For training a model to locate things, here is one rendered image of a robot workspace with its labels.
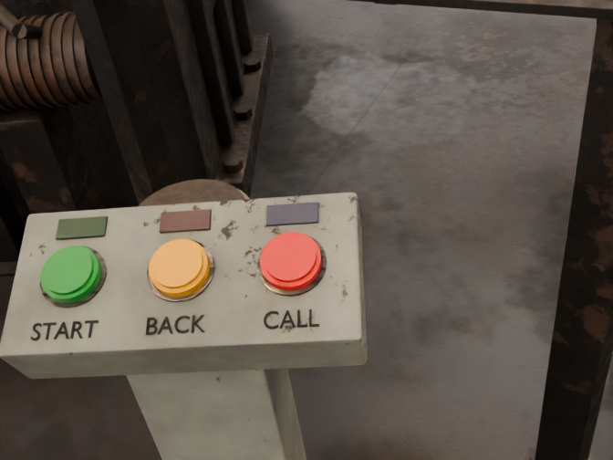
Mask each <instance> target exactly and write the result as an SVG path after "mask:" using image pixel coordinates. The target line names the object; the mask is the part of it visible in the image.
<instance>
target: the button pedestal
mask: <svg viewBox="0 0 613 460"><path fill-rule="evenodd" d="M315 202H318V223H315V224H301V225H273V226H266V206H267V205H275V204H301V203H315ZM206 209H211V210H212V215H211V228H210V230H201V231H187V232H172V233H160V232H159V230H160V221H161V213H165V212H179V211H192V210H206ZM97 216H107V217H108V222H107V228H106V234H105V236H101V237H87V238H72V239H58V240H56V233H57V225H58V220H59V219H69V218H83V217H97ZM289 232H297V233H301V234H305V235H308V236H309V237H311V238H312V239H313V240H314V241H315V242H316V243H317V245H318V247H319V250H320V254H321V257H322V266H321V269H320V272H319V274H318V276H317V278H316V279H315V280H314V281H313V282H312V283H311V284H309V285H308V286H306V287H303V288H301V289H298V290H292V291H287V290H282V289H279V288H276V287H273V286H272V285H271V284H270V283H269V282H268V281H267V280H266V279H265V276H264V274H263V272H262V269H261V266H260V257H261V254H262V251H263V249H264V247H265V245H266V244H267V243H268V242H269V241H270V240H271V239H273V238H274V237H276V236H277V235H281V234H283V233H289ZM176 239H189V240H192V241H194V242H196V243H198V244H199V245H200V246H201V247H202V248H203V249H204V251H205V253H206V255H207V256H208V258H209V262H210V270H209V274H208V277H207V278H206V280H205V281H204V283H203V284H202V285H201V286H200V287H199V288H198V289H197V290H196V291H194V292H192V293H191V294H189V295H186V296H183V297H170V296H167V295H164V294H162V293H161V292H160V291H159V290H158V289H157V288H156V287H155V286H154V285H153V284H152V282H151V279H150V276H149V264H150V261H151V258H152V256H153V255H154V253H155V252H156V251H157V250H158V249H159V248H160V247H161V246H163V245H164V244H166V243H168V242H170V241H172V240H176ZM67 246H84V247H86V248H88V249H89V250H90V251H92V252H93V253H94V255H95V256H96V257H97V258H98V260H99V262H100V265H101V276H100V280H99V282H98V284H97V286H96V287H95V288H94V290H93V291H92V292H91V293H90V294H89V295H87V296H86V297H84V298H83V299H81V300H78V301H75V302H70V303H63V302H58V301H56V300H54V299H52V297H50V296H49V295H48V294H47V293H46V292H45V290H44V289H43V288H42V285H41V281H40V276H41V271H42V268H43V266H44V264H45V263H46V261H47V260H48V259H49V258H50V257H51V256H52V255H53V254H54V253H56V252H57V251H58V250H60V249H62V248H64V247H67ZM0 358H1V359H3V360H4V361H6V362H7V363H9V364H10V365H11V366H13V367H14V368H16V369H17V370H18V371H20V372H22V373H23V374H24V375H25V376H26V377H28V378H30V379H52V378H74V377H95V376H117V375H126V376H127V379H128V381H129V383H130V387H131V389H132V391H133V393H134V395H135V398H136V400H137V402H138V405H139V407H140V409H141V412H142V414H143V416H144V419H145V421H146V423H147V425H148V427H149V429H150V432H151V435H152V438H153V440H154V442H155V444H156V446H157V448H158V450H159V453H160V455H161V459H162V460H306V456H305V451H304V447H303V443H302V438H301V433H300V430H299V425H298V420H297V416H296V408H295V404H294V399H293V395H292V391H291V386H290V381H289V378H288V373H287V368H309V367H330V366H352V365H363V364H365V363H366V362H367V359H368V355H367V334H366V313H365V291H364V270H363V249H362V228H361V220H360V212H359V205H358V197H357V195H356V194H355V193H326V194H312V195H299V196H286V197H272V198H258V199H245V200H232V201H218V202H204V203H191V204H165V205H151V206H138V207H124V208H110V209H98V210H84V211H70V212H56V213H43V214H30V215H29V216H28V218H27V220H26V228H25V232H24V236H23V241H22V245H21V249H20V254H19V258H18V262H17V267H16V274H15V279H14V283H13V287H12V292H11V296H10V300H9V305H8V309H7V313H6V318H5V325H4V330H3V334H2V339H1V343H0Z"/></svg>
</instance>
